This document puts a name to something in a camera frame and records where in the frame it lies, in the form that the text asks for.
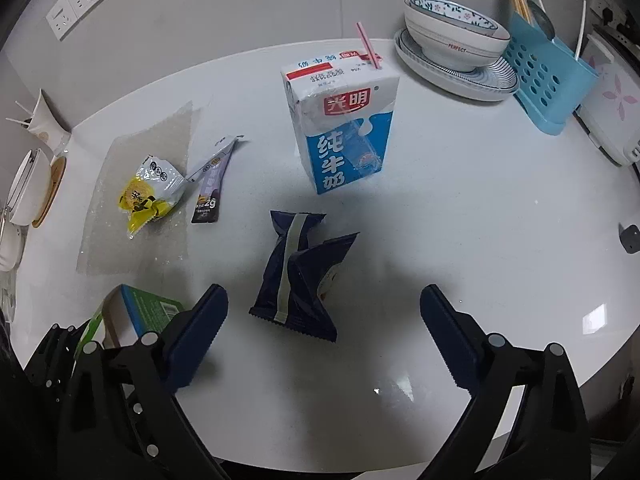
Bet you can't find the small grey box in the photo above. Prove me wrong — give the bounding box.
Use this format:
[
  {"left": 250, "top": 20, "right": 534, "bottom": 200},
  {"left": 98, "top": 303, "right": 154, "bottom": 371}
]
[{"left": 618, "top": 222, "right": 640, "bottom": 254}]

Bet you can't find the small green carton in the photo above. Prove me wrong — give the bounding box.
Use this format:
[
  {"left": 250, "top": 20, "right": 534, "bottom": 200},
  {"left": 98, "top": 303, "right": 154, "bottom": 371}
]
[{"left": 75, "top": 283, "right": 186, "bottom": 361}]

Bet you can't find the yellow snack packet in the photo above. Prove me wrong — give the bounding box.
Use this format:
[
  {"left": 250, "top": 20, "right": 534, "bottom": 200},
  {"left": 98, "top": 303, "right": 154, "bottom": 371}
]
[{"left": 117, "top": 155, "right": 184, "bottom": 239}]

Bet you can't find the white bowl with red rim line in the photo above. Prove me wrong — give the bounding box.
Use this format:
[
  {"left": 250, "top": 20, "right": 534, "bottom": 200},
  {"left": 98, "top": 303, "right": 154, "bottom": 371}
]
[{"left": 403, "top": 2, "right": 512, "bottom": 74}]

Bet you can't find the stack of white bowls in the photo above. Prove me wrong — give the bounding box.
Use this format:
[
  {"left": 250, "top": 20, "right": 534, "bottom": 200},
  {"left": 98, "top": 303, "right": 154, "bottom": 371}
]
[{"left": 6, "top": 147, "right": 54, "bottom": 226}]

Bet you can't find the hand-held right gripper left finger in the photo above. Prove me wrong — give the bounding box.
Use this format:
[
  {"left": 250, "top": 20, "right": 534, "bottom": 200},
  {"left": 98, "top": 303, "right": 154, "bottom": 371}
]
[{"left": 57, "top": 284, "right": 229, "bottom": 480}]

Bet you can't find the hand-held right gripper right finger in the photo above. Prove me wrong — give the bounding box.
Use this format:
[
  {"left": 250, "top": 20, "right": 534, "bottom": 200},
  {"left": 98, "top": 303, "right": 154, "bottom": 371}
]
[{"left": 415, "top": 284, "right": 593, "bottom": 480}]

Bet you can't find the round wooden coaster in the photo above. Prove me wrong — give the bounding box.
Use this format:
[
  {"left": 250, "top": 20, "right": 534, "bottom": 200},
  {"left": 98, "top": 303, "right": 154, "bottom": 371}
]
[{"left": 32, "top": 156, "right": 67, "bottom": 229}]

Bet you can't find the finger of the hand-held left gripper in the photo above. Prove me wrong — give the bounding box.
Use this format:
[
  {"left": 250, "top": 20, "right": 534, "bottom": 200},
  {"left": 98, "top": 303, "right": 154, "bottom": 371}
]
[
  {"left": 22, "top": 322, "right": 87, "bottom": 403},
  {"left": 120, "top": 385, "right": 163, "bottom": 463}
]

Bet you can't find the striped rim plate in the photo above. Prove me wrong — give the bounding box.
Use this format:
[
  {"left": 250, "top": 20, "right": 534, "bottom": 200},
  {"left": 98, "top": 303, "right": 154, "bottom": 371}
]
[{"left": 393, "top": 28, "right": 521, "bottom": 101}]

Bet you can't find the white wall socket with plug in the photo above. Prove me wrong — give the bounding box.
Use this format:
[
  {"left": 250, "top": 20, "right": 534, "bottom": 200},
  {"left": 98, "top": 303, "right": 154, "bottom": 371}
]
[{"left": 589, "top": 0, "right": 632, "bottom": 28}]

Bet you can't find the purple sachet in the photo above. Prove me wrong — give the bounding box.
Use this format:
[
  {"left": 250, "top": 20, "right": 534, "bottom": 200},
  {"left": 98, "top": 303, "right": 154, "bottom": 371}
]
[{"left": 190, "top": 134, "right": 246, "bottom": 225}]

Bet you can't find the white floral rice cooker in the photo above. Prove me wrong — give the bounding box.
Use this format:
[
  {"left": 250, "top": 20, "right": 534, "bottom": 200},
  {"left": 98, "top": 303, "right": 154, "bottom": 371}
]
[{"left": 574, "top": 24, "right": 640, "bottom": 167}]

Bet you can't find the white plastic spoon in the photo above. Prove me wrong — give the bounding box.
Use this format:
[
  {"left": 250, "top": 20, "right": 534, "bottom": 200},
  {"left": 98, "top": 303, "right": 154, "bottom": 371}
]
[{"left": 574, "top": 0, "right": 587, "bottom": 59}]

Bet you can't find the blue cutlery holder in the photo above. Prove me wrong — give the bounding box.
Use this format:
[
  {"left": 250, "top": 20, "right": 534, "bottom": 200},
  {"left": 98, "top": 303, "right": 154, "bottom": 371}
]
[{"left": 502, "top": 12, "right": 599, "bottom": 136}]

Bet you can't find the dark blue snack wrapper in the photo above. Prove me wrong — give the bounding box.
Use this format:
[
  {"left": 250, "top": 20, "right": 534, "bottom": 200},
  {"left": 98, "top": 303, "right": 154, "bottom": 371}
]
[{"left": 248, "top": 209, "right": 361, "bottom": 344}]

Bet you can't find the floral patterned bowl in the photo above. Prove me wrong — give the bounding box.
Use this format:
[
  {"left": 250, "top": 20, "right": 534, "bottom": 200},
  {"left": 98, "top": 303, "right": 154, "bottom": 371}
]
[{"left": 404, "top": 0, "right": 499, "bottom": 37}]

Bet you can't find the white chopstick cup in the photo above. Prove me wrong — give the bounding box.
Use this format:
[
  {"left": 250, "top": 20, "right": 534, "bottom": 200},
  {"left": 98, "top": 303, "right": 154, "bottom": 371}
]
[{"left": 6, "top": 88, "right": 71, "bottom": 157}]

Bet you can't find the blue and white milk carton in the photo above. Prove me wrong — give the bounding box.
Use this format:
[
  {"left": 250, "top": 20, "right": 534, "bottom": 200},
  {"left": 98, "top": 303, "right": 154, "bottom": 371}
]
[{"left": 279, "top": 22, "right": 400, "bottom": 196}]

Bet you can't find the metal spoon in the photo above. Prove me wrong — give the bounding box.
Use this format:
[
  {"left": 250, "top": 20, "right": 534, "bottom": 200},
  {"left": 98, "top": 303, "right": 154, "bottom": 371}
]
[{"left": 527, "top": 0, "right": 556, "bottom": 39}]

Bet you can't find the clear bubble wrap sheet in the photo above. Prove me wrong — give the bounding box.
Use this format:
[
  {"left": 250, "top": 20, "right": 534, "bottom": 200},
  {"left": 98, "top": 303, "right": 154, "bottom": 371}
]
[{"left": 76, "top": 100, "right": 195, "bottom": 277}]

